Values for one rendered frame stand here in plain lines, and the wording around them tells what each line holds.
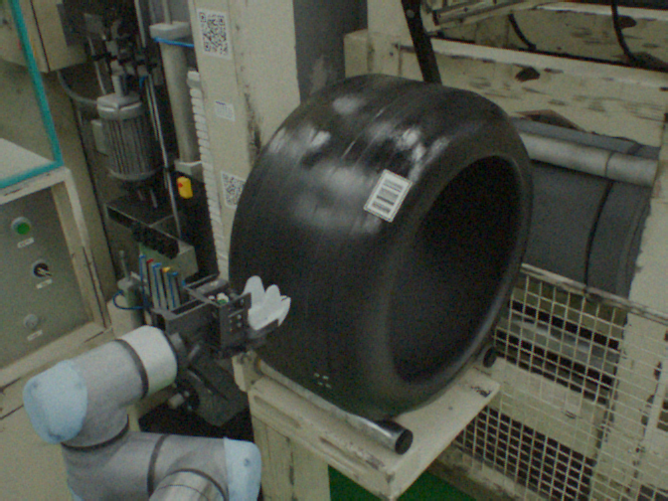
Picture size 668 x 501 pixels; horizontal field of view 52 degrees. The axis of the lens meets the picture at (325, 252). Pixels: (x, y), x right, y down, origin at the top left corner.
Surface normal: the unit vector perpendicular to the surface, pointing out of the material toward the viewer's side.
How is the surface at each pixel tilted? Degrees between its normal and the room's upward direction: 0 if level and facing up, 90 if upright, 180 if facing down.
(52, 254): 90
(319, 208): 50
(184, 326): 90
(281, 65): 90
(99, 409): 87
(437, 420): 0
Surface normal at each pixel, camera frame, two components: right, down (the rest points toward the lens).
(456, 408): -0.05, -0.85
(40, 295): 0.74, 0.31
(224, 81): -0.67, 0.41
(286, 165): -0.49, -0.35
